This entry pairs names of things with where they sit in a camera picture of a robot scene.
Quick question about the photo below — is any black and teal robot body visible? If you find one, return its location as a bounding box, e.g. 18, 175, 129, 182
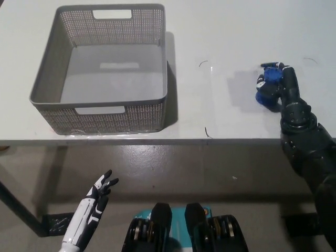
122, 202, 249, 252

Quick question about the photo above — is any black table leg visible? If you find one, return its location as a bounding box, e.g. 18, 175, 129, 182
0, 180, 47, 237

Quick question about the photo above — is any blue chess rook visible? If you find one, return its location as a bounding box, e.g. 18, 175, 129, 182
256, 67, 284, 106

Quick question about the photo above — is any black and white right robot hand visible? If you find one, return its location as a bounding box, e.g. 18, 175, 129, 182
255, 61, 302, 112

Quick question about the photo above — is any grey perforated plastic basket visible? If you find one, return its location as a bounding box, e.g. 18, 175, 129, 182
28, 3, 169, 136

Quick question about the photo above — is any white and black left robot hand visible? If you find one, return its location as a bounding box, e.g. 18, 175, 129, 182
62, 169, 120, 246

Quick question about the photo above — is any black table foot plate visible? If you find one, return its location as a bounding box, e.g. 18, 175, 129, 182
41, 213, 76, 237

